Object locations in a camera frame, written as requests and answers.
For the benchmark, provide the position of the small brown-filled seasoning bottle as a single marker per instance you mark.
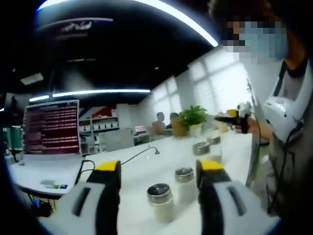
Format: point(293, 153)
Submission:
point(161, 203)

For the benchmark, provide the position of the white device neck band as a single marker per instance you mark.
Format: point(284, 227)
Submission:
point(305, 95)

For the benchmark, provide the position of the small white-filled seasoning bottle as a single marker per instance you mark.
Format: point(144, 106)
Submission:
point(185, 186)

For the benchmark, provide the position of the white laptop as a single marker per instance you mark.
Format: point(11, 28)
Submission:
point(51, 127)

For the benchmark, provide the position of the white chest device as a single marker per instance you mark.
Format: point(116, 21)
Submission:
point(281, 117)

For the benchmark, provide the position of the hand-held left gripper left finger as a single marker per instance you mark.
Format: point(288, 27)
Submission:
point(66, 215)

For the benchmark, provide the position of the straight ceiling light strip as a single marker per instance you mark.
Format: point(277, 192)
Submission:
point(97, 92)

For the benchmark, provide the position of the person's patterned shirt torso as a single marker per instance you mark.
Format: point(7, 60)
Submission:
point(296, 171)

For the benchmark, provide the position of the dark hanging ceiling sign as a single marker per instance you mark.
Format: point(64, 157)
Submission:
point(75, 28)

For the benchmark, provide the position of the brown box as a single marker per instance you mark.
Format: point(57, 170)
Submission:
point(178, 128)

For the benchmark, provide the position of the person's right hand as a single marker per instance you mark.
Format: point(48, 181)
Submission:
point(253, 126)

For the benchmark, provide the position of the green potted plant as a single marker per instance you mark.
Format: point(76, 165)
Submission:
point(193, 116)

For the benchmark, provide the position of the long curved ceiling light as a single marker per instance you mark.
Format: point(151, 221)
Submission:
point(171, 14)

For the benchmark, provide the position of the storage shelf with white boxes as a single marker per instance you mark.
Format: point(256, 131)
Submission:
point(100, 124)

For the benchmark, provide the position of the large brown-filled seasoning bottle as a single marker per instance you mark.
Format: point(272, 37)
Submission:
point(201, 149)

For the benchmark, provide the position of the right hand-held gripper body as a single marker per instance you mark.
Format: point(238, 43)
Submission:
point(244, 115)

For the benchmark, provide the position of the teal panel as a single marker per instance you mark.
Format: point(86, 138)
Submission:
point(13, 138)

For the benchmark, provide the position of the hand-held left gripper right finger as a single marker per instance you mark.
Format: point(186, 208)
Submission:
point(252, 215)

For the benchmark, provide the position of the large white-filled seasoning bottle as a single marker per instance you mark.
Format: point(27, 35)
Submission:
point(216, 149)

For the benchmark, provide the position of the window with blinds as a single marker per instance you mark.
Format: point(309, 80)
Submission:
point(220, 80)

